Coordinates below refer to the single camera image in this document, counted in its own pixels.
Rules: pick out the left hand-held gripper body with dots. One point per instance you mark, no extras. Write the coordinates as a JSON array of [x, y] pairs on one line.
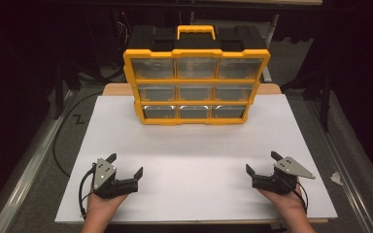
[[103, 176]]

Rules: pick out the person's left hand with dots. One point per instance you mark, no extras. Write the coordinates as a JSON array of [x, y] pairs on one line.
[[102, 207]]

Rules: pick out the yellow and black drawer organizer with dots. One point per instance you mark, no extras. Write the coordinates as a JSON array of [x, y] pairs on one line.
[[194, 81]]

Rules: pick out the person's right hand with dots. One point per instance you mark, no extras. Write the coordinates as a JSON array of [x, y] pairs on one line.
[[286, 204]]

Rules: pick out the metal floor rail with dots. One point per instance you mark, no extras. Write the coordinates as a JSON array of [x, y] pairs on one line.
[[343, 181], [22, 174]]

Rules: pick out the set of clear plastic drawers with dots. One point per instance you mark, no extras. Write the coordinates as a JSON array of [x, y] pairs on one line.
[[155, 68]]

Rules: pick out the dark metal stand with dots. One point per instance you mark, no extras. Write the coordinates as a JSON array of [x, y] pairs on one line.
[[58, 93]]

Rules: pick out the crumpled white paper scrap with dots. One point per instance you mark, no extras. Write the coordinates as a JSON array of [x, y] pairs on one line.
[[336, 178]]

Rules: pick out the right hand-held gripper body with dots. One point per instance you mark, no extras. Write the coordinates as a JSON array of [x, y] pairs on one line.
[[288, 168]]

